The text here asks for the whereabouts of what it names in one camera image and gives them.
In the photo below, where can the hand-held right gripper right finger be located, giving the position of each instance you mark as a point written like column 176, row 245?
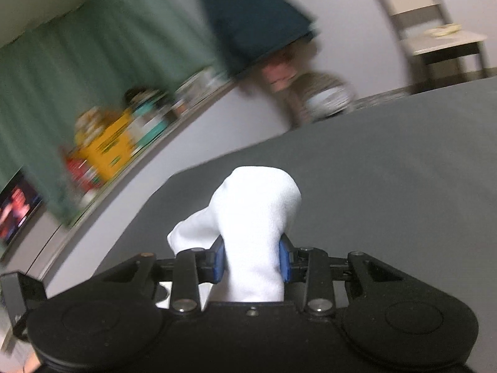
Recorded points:
column 285, row 258

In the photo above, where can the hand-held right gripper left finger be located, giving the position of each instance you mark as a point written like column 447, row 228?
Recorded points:
column 219, row 258

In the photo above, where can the white long-sleeve shirt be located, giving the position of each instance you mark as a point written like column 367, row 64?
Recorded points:
column 256, row 209

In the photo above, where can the grey drawer box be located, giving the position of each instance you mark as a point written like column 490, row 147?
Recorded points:
column 35, row 244

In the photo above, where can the tablet with lit screen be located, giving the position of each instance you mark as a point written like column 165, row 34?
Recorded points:
column 17, row 206

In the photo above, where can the window ledge shelf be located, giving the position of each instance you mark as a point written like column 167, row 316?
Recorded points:
column 128, row 175

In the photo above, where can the red snack bag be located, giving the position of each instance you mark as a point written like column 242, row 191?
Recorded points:
column 81, row 171

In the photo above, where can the white and teal box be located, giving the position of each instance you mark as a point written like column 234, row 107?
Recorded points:
column 149, row 126

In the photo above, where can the yellow cardboard box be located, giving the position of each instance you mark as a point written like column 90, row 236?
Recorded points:
column 108, row 143

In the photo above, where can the blue and white pack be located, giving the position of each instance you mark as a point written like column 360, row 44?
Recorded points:
column 330, row 101

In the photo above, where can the clear plastic container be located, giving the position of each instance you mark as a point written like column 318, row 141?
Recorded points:
column 194, row 85

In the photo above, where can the round woven stool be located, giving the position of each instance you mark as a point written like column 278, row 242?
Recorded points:
column 314, row 85

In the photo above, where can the plush monkey toy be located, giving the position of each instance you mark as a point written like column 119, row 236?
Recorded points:
column 93, row 118

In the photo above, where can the pink hanging cloth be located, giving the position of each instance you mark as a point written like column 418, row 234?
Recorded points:
column 277, row 72

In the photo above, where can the dark teal jacket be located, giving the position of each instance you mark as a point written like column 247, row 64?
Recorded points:
column 252, row 15

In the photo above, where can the yellow cloth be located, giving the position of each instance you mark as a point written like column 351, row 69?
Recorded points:
column 442, row 30

